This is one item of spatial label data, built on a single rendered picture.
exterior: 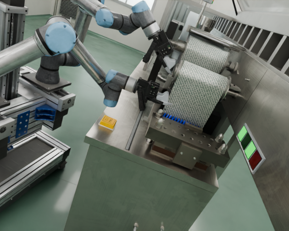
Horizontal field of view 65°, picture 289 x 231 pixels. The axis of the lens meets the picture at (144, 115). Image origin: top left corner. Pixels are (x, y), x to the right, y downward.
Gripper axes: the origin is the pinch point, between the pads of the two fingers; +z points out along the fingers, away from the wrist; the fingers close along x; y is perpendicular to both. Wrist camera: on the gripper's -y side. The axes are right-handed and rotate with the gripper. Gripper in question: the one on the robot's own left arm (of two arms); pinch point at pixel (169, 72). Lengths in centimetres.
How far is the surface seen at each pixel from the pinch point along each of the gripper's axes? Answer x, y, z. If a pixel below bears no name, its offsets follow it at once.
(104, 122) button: -18.8, -37.0, 3.5
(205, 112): -5.9, 7.7, 26.2
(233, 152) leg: 7, 11, 65
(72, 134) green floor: 81, -135, 30
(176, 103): -5.9, -3.0, 15.2
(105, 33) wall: 551, -199, -67
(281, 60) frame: -12.4, 45.9, 14.8
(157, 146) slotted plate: -24.4, -17.7, 24.3
